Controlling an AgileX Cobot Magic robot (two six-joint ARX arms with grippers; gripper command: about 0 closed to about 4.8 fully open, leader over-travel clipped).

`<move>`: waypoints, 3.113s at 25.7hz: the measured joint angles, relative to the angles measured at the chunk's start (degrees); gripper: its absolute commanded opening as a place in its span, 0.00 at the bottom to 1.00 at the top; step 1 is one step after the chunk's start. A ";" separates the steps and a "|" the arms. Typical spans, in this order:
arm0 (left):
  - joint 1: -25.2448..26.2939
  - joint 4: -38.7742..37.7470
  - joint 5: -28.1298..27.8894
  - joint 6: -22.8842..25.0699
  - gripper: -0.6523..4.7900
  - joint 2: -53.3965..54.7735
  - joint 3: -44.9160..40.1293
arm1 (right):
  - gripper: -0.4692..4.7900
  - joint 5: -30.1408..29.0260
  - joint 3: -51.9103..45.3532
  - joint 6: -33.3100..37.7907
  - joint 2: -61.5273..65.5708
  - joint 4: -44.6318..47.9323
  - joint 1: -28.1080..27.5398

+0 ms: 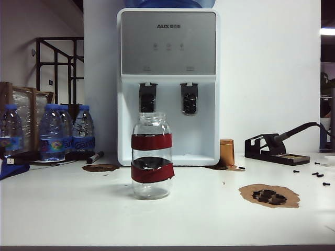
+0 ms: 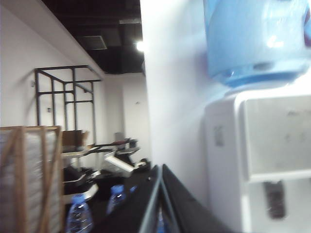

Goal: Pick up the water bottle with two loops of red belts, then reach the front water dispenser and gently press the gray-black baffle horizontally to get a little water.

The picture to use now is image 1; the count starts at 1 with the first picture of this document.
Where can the glass jar with red belts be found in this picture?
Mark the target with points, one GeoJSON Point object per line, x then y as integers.
{"type": "Point", "coordinates": [151, 142]}

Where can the grey dispenser tap paddle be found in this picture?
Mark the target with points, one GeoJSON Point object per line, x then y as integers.
{"type": "Point", "coordinates": [147, 91]}
{"type": "Point", "coordinates": [189, 91]}

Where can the plastic water bottle blue cap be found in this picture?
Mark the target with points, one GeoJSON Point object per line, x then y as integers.
{"type": "Point", "coordinates": [11, 125]}
{"type": "Point", "coordinates": [83, 130]}
{"type": "Point", "coordinates": [68, 123]}
{"type": "Point", "coordinates": [52, 130]}

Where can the white AUX water dispenser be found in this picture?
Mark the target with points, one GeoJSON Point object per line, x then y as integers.
{"type": "Point", "coordinates": [167, 39]}

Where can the blue water jug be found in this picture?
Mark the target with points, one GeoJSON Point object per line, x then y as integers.
{"type": "Point", "coordinates": [178, 3]}

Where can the gold metal canister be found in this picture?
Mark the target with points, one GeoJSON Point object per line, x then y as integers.
{"type": "Point", "coordinates": [227, 151]}

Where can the black marker pen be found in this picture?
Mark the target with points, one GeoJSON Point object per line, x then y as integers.
{"type": "Point", "coordinates": [94, 157]}

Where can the black soldering iron stand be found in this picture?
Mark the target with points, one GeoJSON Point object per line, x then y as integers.
{"type": "Point", "coordinates": [255, 154]}

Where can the black flat tray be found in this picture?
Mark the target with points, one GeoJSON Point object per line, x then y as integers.
{"type": "Point", "coordinates": [78, 156]}

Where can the white backdrop board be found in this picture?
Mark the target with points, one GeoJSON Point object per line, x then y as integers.
{"type": "Point", "coordinates": [261, 78]}

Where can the black small flat piece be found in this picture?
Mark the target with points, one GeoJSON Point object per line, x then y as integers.
{"type": "Point", "coordinates": [268, 193]}
{"type": "Point", "coordinates": [257, 196]}
{"type": "Point", "coordinates": [278, 200]}

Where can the wooden crate with plastic wrap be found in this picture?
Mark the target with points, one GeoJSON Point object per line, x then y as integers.
{"type": "Point", "coordinates": [34, 94]}

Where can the black metal stair railing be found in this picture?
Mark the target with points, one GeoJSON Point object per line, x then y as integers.
{"type": "Point", "coordinates": [39, 65]}

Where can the blue cloth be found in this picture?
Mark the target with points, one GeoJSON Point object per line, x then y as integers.
{"type": "Point", "coordinates": [10, 170]}

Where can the white round dish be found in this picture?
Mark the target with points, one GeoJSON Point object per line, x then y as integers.
{"type": "Point", "coordinates": [330, 160]}

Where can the fluorescent ceiling light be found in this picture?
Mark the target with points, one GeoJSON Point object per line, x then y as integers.
{"type": "Point", "coordinates": [328, 30]}

